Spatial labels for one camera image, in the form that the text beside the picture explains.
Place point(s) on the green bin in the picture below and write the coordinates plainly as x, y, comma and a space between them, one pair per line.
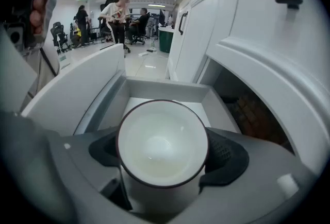
165, 40

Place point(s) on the black office chair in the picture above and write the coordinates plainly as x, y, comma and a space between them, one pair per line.
59, 36
141, 35

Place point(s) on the white cabinet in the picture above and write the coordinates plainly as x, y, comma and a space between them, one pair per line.
257, 45

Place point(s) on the white drawer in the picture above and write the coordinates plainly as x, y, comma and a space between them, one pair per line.
77, 89

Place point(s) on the person's beige shirt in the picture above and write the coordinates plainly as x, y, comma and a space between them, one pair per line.
47, 73

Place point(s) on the person's left hand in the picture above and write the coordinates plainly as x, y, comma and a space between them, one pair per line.
38, 15

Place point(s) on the white bowl with dark rim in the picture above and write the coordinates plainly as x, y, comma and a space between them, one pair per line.
162, 145

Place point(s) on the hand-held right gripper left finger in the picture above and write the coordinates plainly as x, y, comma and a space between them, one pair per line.
77, 156

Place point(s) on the white power strip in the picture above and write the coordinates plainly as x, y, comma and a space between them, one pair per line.
143, 54

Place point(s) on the black computer monitor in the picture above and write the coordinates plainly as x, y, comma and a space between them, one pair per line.
162, 17

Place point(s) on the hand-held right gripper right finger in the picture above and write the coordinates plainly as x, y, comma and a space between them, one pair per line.
257, 161

